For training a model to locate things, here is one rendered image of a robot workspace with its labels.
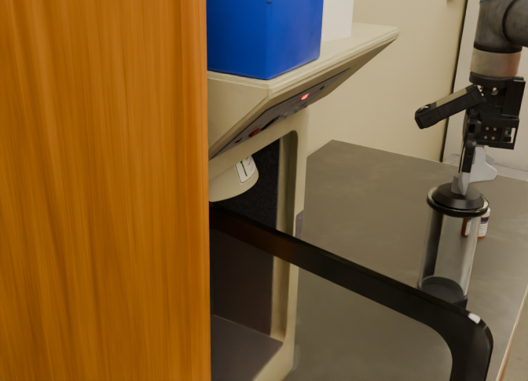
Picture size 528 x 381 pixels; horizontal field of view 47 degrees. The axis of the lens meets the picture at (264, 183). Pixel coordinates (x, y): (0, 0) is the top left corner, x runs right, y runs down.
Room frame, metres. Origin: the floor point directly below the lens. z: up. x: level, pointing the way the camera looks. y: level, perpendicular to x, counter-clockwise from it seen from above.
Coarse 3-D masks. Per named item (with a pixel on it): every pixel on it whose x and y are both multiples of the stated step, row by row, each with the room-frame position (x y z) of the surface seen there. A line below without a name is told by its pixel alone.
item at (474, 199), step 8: (456, 176) 1.00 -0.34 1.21; (448, 184) 1.03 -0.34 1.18; (456, 184) 0.99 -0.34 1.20; (432, 192) 1.02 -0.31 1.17; (440, 192) 0.99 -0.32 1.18; (448, 192) 0.99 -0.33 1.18; (456, 192) 0.99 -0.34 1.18; (472, 192) 1.00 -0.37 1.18; (440, 200) 0.98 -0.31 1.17; (448, 200) 0.97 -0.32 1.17; (456, 200) 0.97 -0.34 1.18; (464, 200) 0.97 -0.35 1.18; (472, 200) 0.97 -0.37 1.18; (480, 200) 0.98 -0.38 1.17; (464, 208) 0.96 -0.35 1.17; (472, 208) 0.96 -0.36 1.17
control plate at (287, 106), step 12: (324, 84) 0.64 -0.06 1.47; (300, 96) 0.59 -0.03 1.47; (312, 96) 0.66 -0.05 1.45; (276, 108) 0.54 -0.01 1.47; (288, 108) 0.61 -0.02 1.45; (300, 108) 0.69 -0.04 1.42; (264, 120) 0.56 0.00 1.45; (240, 132) 0.52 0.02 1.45; (228, 144) 0.53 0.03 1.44; (216, 156) 0.55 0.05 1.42
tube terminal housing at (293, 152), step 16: (304, 112) 0.79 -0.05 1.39; (272, 128) 0.71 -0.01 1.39; (288, 128) 0.75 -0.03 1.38; (304, 128) 0.79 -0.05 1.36; (240, 144) 0.65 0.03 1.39; (256, 144) 0.68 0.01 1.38; (288, 144) 0.81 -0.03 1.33; (304, 144) 0.80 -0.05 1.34; (224, 160) 0.62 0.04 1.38; (240, 160) 0.65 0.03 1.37; (288, 160) 0.82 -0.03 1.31; (304, 160) 0.80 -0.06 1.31; (208, 176) 0.60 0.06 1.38; (288, 176) 0.82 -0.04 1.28; (304, 176) 0.80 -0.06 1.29; (288, 192) 0.82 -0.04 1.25; (304, 192) 0.81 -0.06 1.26; (288, 208) 0.82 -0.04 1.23; (288, 224) 0.82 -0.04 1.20
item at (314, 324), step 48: (240, 240) 0.47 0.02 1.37; (288, 240) 0.44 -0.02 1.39; (240, 288) 0.47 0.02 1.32; (288, 288) 0.44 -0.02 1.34; (336, 288) 0.41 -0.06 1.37; (384, 288) 0.38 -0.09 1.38; (240, 336) 0.47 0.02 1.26; (288, 336) 0.44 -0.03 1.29; (336, 336) 0.40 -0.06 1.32; (384, 336) 0.38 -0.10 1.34; (432, 336) 0.35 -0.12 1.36; (480, 336) 0.33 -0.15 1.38
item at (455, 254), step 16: (432, 208) 0.98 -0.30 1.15; (448, 208) 0.96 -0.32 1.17; (480, 208) 0.96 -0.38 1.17; (432, 224) 0.99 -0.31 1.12; (448, 224) 0.96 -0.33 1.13; (464, 224) 0.96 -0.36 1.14; (432, 240) 0.98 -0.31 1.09; (448, 240) 0.96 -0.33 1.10; (464, 240) 0.96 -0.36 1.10; (432, 256) 0.98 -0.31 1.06; (448, 256) 0.96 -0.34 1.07; (464, 256) 0.96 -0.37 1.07; (432, 272) 0.97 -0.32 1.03; (448, 272) 0.96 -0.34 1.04; (464, 272) 0.96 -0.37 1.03; (432, 288) 0.97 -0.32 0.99; (448, 288) 0.96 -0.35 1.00; (464, 288) 0.97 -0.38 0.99
